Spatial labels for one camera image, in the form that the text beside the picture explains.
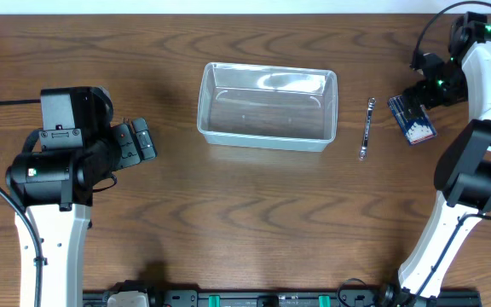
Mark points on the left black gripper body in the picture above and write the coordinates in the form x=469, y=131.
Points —
x=124, y=154

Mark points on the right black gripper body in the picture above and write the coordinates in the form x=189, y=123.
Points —
x=447, y=89

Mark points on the blue precision screwdriver set case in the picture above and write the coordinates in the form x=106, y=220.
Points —
x=416, y=128

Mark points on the silver ring wrench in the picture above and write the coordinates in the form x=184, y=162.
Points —
x=371, y=103

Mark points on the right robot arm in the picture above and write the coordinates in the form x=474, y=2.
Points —
x=462, y=177

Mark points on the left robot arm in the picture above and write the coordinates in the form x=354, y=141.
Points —
x=53, y=181

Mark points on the clear plastic container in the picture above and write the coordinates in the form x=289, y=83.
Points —
x=256, y=106

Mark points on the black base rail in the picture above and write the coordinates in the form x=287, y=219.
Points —
x=131, y=293

